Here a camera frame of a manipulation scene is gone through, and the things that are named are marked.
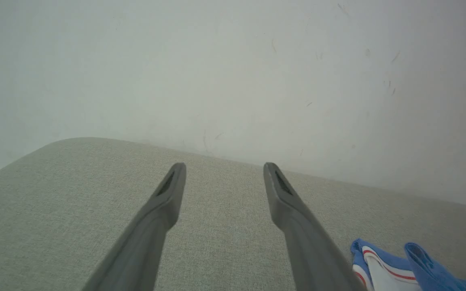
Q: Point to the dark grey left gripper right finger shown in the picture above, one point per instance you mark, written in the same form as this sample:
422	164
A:
303	238

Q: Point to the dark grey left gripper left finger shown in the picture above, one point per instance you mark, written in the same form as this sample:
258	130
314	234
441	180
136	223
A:
152	234

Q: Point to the blue Lakers jersey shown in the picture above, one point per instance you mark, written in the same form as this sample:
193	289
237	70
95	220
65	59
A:
395	270

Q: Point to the grey fabric sofa seat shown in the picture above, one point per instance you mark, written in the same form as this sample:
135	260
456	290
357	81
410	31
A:
225	226

